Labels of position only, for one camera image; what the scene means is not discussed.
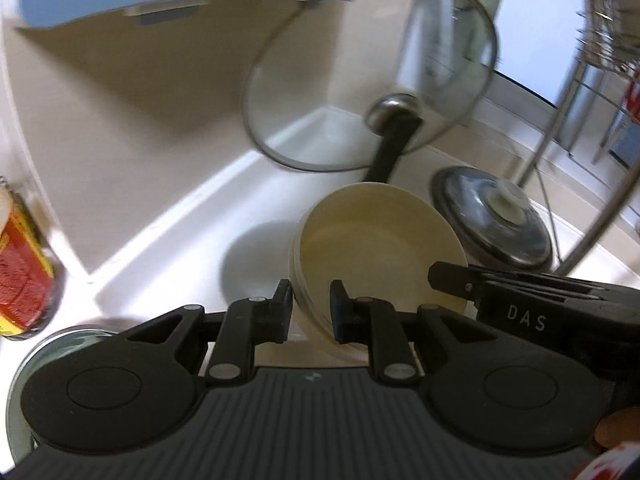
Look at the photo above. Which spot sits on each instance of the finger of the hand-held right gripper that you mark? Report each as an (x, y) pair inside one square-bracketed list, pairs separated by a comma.
[(450, 277)]

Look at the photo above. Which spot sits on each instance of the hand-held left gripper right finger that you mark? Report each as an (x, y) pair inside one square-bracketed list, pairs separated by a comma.
[(340, 310)]

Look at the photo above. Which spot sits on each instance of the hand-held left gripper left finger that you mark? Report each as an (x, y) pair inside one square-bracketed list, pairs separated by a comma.
[(282, 310)]

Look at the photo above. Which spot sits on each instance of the cream plastic bowl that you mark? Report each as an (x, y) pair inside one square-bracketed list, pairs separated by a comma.
[(370, 240)]

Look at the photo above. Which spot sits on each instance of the stainless steel bowl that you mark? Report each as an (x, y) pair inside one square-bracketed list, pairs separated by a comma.
[(55, 342)]

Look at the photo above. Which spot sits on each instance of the person's right hand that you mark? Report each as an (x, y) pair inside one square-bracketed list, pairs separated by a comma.
[(620, 430)]

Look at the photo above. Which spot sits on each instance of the dark steel pot lid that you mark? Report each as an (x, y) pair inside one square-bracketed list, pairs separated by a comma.
[(470, 220)]

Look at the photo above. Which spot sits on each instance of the metal dish rack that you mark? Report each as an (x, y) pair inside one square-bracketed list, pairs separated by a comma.
[(597, 220)]

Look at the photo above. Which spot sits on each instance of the red white patterned cloth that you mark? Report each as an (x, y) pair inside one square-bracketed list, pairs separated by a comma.
[(615, 465)]

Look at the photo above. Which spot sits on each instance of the window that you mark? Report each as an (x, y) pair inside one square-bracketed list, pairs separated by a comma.
[(540, 35)]

